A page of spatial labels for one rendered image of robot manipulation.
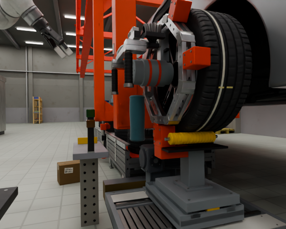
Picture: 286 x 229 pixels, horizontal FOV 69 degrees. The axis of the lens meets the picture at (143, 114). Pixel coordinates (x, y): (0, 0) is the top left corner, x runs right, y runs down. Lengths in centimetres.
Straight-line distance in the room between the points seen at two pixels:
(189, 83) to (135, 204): 85
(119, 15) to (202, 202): 136
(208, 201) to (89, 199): 66
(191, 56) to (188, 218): 72
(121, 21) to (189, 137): 105
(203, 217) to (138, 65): 79
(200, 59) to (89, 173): 86
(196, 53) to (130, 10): 102
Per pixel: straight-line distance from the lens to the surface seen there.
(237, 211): 124
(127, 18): 173
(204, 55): 85
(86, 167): 126
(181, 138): 102
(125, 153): 170
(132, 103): 117
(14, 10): 126
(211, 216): 115
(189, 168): 118
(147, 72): 105
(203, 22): 99
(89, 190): 130
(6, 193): 112
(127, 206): 141
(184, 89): 89
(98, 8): 388
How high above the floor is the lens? 63
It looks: level
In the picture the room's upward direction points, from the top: 1 degrees counter-clockwise
